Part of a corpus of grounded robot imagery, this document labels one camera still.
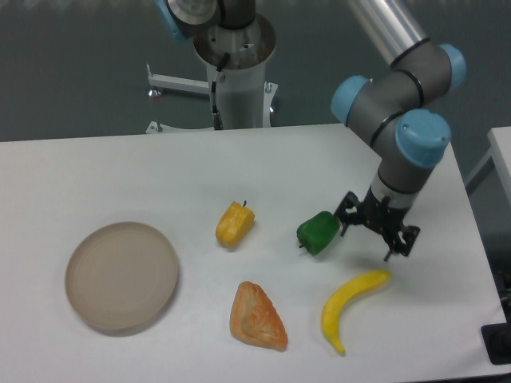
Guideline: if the orange pastry turnover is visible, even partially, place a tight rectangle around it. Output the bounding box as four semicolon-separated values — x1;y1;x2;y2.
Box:
229;281;288;352

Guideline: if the green bell pepper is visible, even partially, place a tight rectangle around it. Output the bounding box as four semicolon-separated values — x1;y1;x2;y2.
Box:
296;211;340;255

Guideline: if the beige round plate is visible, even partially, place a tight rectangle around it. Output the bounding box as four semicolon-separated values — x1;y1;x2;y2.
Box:
65;222;179;336

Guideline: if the yellow bell pepper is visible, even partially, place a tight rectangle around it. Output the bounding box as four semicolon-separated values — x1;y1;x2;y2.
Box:
216;201;256;248

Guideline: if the yellow banana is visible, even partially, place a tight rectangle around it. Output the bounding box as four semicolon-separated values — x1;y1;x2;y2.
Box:
320;269;392;355

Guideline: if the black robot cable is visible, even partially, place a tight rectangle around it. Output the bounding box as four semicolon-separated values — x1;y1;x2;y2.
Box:
210;52;231;131

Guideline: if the white side table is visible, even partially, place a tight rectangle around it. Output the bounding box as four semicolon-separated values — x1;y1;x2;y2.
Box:
464;126;510;199

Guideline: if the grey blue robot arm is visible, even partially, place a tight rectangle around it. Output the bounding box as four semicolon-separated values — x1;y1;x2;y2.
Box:
156;1;466;256

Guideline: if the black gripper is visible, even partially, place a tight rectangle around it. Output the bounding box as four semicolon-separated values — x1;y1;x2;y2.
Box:
334;188;421;262

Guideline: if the black device at edge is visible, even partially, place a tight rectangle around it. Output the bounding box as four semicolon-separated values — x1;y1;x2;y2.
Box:
481;323;510;365

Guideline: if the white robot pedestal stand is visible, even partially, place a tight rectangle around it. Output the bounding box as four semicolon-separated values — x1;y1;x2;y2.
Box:
147;14;278;130

